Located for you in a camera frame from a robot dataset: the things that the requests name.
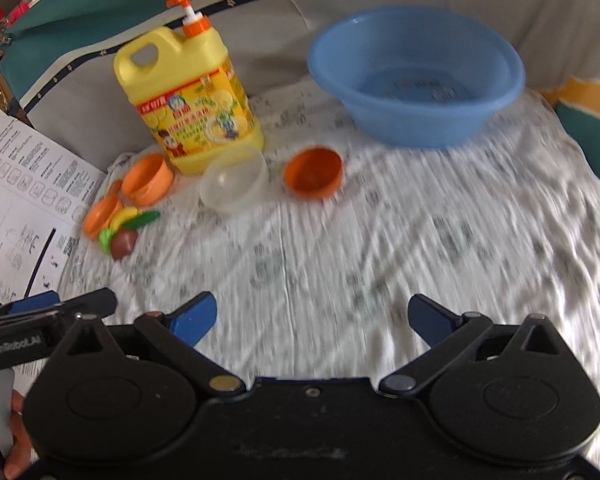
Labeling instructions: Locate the yellow detergent pump bottle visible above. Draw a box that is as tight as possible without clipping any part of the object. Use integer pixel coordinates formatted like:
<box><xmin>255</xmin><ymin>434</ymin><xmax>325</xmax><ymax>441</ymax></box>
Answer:
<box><xmin>113</xmin><ymin>0</ymin><xmax>265</xmax><ymax>177</ymax></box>

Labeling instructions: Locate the black cable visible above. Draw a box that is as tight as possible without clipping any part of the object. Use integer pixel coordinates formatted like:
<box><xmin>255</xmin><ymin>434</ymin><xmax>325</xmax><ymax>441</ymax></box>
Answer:
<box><xmin>22</xmin><ymin>228</ymin><xmax>57</xmax><ymax>302</ymax></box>

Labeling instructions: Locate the teal and grey sheet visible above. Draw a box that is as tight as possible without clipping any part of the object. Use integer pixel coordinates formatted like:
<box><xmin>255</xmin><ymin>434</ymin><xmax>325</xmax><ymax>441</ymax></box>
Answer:
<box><xmin>0</xmin><ymin>0</ymin><xmax>600</xmax><ymax>182</ymax></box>

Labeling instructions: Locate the light orange bowl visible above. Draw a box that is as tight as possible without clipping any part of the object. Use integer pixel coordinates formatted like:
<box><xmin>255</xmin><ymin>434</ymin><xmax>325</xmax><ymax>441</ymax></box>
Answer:
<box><xmin>121</xmin><ymin>153</ymin><xmax>175</xmax><ymax>206</ymax></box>

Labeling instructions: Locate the white printed blanket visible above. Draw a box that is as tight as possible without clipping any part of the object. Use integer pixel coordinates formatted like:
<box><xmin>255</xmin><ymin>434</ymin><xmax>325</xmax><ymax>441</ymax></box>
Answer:
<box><xmin>30</xmin><ymin>77</ymin><xmax>600</xmax><ymax>480</ymax></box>

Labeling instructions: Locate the blue plastic basin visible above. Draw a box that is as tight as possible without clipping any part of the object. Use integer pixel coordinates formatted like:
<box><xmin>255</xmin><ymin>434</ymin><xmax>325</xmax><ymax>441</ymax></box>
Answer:
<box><xmin>307</xmin><ymin>7</ymin><xmax>526</xmax><ymax>150</ymax></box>

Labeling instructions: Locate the green toy vegetable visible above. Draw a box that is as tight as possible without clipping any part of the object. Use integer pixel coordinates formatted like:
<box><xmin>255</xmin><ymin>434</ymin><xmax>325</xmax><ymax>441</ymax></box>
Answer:
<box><xmin>129</xmin><ymin>211</ymin><xmax>161</xmax><ymax>229</ymax></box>

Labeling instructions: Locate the printed instruction sheet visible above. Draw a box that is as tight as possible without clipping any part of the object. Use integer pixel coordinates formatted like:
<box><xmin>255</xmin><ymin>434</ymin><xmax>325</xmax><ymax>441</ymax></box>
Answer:
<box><xmin>0</xmin><ymin>109</ymin><xmax>107</xmax><ymax>397</ymax></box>

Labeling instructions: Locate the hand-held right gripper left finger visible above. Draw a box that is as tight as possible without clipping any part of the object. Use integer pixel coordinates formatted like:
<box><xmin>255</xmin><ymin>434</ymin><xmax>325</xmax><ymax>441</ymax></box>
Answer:
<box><xmin>60</xmin><ymin>291</ymin><xmax>247</xmax><ymax>397</ymax></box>

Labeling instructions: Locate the dark orange round bowl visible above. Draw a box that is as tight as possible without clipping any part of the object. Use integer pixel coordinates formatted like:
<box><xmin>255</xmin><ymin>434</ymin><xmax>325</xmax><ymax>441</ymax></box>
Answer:
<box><xmin>283</xmin><ymin>145</ymin><xmax>344</xmax><ymax>201</ymax></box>

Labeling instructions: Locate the person's left hand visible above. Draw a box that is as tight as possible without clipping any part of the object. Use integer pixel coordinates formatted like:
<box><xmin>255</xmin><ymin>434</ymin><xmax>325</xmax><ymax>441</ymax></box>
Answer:
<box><xmin>2</xmin><ymin>389</ymin><xmax>38</xmax><ymax>479</ymax></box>

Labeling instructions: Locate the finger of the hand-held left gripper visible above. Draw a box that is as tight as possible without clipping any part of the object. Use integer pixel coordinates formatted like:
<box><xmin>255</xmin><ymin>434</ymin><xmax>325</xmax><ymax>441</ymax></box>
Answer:
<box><xmin>59</xmin><ymin>288</ymin><xmax>119</xmax><ymax>320</ymax></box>
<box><xmin>0</xmin><ymin>291</ymin><xmax>62</xmax><ymax>322</ymax></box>

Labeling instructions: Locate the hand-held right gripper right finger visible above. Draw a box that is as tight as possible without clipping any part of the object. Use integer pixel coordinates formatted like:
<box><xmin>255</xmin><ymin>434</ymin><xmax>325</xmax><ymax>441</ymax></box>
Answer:
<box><xmin>378</xmin><ymin>293</ymin><xmax>574</xmax><ymax>399</ymax></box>

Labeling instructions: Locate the clear plastic bowl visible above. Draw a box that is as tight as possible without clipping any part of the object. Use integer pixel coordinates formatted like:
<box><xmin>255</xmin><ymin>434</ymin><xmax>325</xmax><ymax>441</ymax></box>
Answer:
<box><xmin>199</xmin><ymin>147</ymin><xmax>270</xmax><ymax>215</ymax></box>

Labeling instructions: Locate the small orange plate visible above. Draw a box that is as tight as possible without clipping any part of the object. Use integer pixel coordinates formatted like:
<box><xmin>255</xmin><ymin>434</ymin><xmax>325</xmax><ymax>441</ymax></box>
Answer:
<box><xmin>82</xmin><ymin>180</ymin><xmax>124</xmax><ymax>239</ymax></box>

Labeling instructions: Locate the brown toy fruit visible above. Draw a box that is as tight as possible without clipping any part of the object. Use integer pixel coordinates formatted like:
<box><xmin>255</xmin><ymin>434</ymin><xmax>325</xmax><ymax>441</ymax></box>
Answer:
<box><xmin>110</xmin><ymin>230</ymin><xmax>139</xmax><ymax>260</ymax></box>

